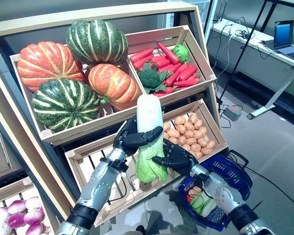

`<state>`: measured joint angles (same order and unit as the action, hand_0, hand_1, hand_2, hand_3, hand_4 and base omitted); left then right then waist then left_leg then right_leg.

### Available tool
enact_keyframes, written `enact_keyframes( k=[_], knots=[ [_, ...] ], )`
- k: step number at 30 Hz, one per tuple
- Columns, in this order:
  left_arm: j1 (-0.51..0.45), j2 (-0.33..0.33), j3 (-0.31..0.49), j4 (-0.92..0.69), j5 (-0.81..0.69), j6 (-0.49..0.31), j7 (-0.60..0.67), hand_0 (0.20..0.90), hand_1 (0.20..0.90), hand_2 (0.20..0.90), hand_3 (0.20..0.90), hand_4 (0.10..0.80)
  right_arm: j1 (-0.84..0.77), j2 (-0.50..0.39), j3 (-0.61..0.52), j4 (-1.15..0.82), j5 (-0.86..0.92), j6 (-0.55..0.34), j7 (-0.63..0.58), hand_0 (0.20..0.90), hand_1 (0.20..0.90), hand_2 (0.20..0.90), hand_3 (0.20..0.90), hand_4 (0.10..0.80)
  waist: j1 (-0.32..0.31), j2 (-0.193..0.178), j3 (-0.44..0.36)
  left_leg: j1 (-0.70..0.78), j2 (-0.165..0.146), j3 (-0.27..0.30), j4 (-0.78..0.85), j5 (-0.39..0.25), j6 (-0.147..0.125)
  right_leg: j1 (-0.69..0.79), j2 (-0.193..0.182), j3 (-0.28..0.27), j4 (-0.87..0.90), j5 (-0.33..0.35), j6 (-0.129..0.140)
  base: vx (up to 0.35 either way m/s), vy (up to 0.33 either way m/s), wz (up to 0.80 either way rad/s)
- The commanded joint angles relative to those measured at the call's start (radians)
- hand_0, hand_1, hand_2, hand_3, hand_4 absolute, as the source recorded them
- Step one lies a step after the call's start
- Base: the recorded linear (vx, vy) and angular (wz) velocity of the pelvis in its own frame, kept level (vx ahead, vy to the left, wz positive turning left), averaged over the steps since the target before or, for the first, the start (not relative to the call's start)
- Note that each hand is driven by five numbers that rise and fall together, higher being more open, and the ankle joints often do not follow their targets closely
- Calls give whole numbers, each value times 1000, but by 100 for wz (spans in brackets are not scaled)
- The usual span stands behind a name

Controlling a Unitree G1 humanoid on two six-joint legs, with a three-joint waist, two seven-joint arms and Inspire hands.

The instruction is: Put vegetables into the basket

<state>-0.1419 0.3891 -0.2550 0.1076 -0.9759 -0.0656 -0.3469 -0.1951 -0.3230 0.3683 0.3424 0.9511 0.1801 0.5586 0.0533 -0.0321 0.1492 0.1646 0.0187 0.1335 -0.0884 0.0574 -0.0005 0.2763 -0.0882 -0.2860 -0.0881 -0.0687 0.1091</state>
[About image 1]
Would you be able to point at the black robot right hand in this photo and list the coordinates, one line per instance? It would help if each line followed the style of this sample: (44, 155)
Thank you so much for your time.
(181, 160)

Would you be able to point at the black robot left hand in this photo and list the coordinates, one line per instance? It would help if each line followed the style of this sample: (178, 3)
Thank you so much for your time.
(129, 140)

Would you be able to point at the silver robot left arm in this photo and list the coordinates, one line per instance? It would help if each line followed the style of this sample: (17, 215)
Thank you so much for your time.
(100, 181)

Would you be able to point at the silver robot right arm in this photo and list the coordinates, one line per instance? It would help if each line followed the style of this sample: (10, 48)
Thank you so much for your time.
(223, 193)

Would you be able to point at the blue plastic shopping basket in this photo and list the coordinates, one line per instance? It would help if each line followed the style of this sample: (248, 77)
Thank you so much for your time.
(242, 176)

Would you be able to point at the wide wooden slatted crate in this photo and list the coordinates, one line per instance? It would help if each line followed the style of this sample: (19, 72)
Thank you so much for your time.
(93, 144)

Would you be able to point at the small red pepper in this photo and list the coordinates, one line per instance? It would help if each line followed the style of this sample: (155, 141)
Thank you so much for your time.
(188, 199)

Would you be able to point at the red carrot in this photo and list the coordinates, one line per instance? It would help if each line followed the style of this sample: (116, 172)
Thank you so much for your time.
(161, 93)
(141, 55)
(142, 63)
(186, 83)
(161, 61)
(187, 73)
(168, 52)
(175, 74)

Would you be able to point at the small orange pumpkin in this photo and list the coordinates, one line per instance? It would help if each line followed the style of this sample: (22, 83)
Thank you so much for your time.
(112, 85)

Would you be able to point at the dark green broccoli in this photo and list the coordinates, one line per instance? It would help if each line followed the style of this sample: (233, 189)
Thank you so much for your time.
(149, 77)

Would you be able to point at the grey power adapter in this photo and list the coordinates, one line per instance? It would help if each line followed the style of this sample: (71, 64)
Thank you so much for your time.
(232, 113)

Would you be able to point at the green striped pumpkin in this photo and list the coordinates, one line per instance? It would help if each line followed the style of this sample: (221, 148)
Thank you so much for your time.
(63, 105)
(95, 41)

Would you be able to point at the wooden crate of carrots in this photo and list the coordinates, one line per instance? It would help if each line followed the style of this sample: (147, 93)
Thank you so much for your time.
(149, 39)

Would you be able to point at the purple white turnip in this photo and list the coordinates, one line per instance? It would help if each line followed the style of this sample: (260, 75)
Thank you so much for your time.
(1, 214)
(16, 206)
(33, 216)
(33, 203)
(42, 210)
(35, 230)
(1, 229)
(16, 220)

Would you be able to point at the large orange pumpkin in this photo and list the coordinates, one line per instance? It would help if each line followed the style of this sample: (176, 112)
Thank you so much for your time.
(46, 63)

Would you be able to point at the white desk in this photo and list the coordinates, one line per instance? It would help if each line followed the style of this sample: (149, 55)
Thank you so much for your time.
(247, 58)

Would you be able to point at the black light stand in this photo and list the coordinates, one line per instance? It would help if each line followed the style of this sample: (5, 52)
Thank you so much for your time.
(242, 49)

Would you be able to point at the grey wooden display shelf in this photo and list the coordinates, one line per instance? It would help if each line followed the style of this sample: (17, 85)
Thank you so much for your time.
(2, 159)

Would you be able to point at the glass door fridge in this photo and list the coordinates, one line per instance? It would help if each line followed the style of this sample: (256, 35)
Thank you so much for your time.
(171, 18)

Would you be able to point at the black router with antennas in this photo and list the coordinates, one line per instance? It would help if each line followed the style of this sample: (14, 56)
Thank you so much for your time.
(218, 18)

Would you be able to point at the open grey laptop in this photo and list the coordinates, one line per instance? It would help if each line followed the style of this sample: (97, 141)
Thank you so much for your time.
(283, 33)

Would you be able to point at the black metal rack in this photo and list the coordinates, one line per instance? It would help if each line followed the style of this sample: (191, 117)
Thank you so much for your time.
(268, 17)

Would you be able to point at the wooden display shelf frame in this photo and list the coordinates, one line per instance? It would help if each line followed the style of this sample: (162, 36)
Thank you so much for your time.
(88, 18)

